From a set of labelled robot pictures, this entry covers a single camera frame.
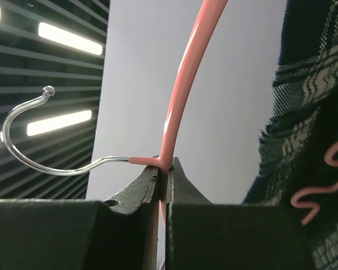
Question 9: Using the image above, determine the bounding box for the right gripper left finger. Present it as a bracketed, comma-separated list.
[0, 166, 161, 269]

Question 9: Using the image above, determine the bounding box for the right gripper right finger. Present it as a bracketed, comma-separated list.
[165, 158, 315, 269]

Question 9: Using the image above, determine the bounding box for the pink clothes hanger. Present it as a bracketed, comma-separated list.
[2, 0, 338, 226]

